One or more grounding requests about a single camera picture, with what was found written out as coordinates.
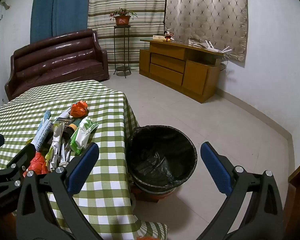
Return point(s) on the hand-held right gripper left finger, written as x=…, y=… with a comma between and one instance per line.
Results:
x=82, y=170

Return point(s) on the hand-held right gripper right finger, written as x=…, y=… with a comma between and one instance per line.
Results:
x=215, y=167

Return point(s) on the orange plastic bag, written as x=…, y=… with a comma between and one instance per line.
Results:
x=78, y=110
x=37, y=165

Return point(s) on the white tube with green print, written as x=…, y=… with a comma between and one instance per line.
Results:
x=41, y=138

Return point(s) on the white and green wrapper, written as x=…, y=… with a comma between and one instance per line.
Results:
x=83, y=132

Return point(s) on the dark cardboard box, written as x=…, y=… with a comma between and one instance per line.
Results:
x=65, y=119

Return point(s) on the bin with black liner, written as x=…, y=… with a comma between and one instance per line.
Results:
x=162, y=135

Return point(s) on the green checked tablecloth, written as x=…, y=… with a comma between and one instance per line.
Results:
x=102, y=105

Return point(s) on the dark brown leather sofa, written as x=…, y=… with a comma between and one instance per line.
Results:
x=52, y=62

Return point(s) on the black metal plant stand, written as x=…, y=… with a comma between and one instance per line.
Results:
x=122, y=73

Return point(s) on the wooden cabinet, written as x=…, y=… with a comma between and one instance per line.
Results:
x=165, y=65

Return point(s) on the white router with antennas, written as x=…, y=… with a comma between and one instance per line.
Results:
x=215, y=50

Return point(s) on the clear plastic bag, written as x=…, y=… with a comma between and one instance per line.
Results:
x=195, y=42

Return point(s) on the small plush toy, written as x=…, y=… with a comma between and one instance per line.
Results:
x=168, y=35

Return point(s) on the tissue box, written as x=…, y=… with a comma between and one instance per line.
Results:
x=158, y=38

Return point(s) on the blue curtain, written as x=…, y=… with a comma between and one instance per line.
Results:
x=57, y=7

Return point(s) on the potted plant in orange pot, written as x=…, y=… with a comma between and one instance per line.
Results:
x=122, y=20

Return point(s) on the beige diamond pattern curtain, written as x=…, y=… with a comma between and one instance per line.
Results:
x=207, y=10

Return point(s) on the striped curtain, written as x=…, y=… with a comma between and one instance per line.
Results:
x=140, y=0

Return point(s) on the grey wall bracket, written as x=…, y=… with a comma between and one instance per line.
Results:
x=5, y=5

